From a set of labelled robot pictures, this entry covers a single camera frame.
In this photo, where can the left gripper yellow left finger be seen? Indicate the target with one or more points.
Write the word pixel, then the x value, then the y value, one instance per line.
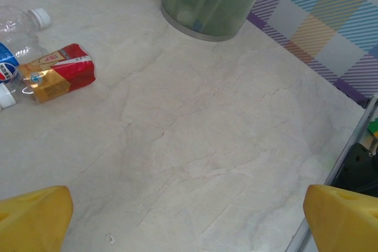
pixel 29 222

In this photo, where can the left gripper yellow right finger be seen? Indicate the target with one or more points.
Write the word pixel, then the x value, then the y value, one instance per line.
pixel 345 222

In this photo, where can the red and gold carton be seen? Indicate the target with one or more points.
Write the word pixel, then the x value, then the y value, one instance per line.
pixel 68 72

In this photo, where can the Pepsi label bottle blue cap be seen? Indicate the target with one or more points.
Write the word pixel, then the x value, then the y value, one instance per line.
pixel 6 66

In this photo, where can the translucent grey waste bin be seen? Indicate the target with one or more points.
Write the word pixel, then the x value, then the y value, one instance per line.
pixel 212 27

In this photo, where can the green yellow brick stack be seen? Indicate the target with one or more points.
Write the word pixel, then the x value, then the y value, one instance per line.
pixel 373 128

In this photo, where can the large clear bottle white cap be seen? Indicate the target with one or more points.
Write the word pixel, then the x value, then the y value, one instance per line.
pixel 17 27

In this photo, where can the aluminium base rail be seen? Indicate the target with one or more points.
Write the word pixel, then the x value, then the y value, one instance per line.
pixel 349 142

